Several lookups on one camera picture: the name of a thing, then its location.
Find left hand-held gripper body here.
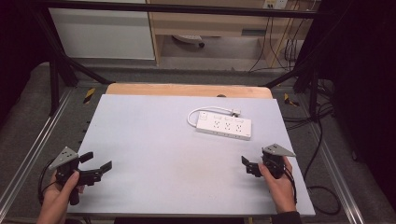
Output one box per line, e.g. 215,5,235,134
48,147,103,206

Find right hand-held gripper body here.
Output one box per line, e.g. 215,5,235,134
252,143,297,180

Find person's right hand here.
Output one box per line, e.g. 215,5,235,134
258,156,297,215

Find person's left hand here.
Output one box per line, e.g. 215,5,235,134
37,170,85,217

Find white power strip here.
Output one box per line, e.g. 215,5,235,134
195,110,253,141

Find yellow black tape marker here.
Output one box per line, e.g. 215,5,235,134
283,92,300,107
82,87,96,105

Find black curtain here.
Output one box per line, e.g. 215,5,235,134
0,0,62,127
316,0,396,202

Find white cabinet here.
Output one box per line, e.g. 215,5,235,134
49,7,156,61

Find white chair base with caster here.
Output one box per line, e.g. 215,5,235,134
172,34,206,49

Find light wooden desk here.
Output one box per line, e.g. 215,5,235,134
146,0,316,68

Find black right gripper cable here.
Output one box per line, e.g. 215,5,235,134
281,167,299,205

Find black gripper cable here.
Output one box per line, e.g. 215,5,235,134
281,167,299,205
37,158,59,206

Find aluminium rail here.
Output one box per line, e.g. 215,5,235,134
0,88,75,217
305,120,366,224

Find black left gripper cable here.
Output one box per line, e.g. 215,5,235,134
37,158,59,206

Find black floor cable loop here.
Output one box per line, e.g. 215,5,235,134
303,118,342,217

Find bundle of black floor cables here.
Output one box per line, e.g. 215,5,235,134
281,78,336,131

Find white power strip cable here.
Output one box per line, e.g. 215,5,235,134
186,105,243,127

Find hanging black and yellow cables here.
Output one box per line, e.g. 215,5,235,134
247,14,307,73

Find white wall socket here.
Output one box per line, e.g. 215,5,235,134
262,0,290,10

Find black metal frame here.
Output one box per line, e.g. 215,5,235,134
31,0,332,123

